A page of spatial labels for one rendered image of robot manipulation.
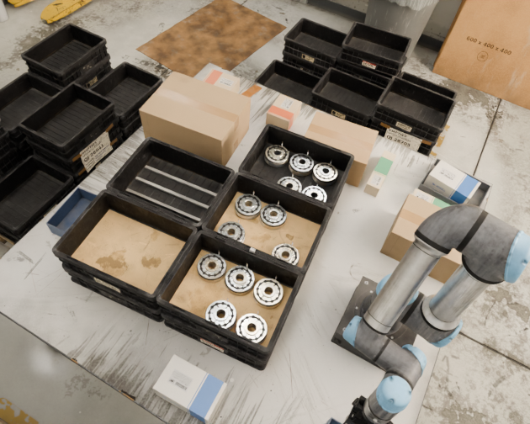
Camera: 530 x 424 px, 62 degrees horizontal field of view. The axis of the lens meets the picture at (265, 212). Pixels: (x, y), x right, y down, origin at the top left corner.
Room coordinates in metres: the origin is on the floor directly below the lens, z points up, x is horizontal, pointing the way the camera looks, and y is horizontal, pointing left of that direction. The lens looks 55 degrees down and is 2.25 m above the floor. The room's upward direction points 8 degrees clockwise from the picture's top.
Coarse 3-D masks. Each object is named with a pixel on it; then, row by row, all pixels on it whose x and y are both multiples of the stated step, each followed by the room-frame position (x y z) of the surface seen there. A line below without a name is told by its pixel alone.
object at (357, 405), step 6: (360, 396) 0.30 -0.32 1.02; (354, 402) 0.30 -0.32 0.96; (360, 402) 0.29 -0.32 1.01; (354, 408) 0.28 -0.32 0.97; (360, 408) 0.27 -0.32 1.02; (354, 414) 0.27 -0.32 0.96; (360, 414) 0.26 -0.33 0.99; (348, 420) 0.25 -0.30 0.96; (354, 420) 0.25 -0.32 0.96; (360, 420) 0.25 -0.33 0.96; (366, 420) 0.24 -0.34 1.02
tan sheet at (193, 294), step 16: (192, 272) 0.69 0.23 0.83; (192, 288) 0.63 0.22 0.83; (208, 288) 0.64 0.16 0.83; (224, 288) 0.65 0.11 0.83; (288, 288) 0.68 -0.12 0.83; (176, 304) 0.57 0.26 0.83; (192, 304) 0.57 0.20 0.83; (208, 304) 0.58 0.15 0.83; (240, 304) 0.60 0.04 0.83; (256, 304) 0.60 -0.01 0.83; (272, 320) 0.55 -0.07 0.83
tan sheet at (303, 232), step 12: (264, 204) 1.03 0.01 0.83; (228, 216) 0.95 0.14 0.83; (288, 216) 0.99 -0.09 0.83; (216, 228) 0.89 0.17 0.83; (252, 228) 0.91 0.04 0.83; (264, 228) 0.92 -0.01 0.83; (288, 228) 0.93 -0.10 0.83; (300, 228) 0.94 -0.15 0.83; (312, 228) 0.95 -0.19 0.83; (252, 240) 0.86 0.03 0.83; (264, 240) 0.86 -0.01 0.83; (276, 240) 0.87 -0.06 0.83; (288, 240) 0.88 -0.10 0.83; (300, 240) 0.89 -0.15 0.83; (312, 240) 0.89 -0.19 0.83; (300, 252) 0.83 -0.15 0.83; (300, 264) 0.78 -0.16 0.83
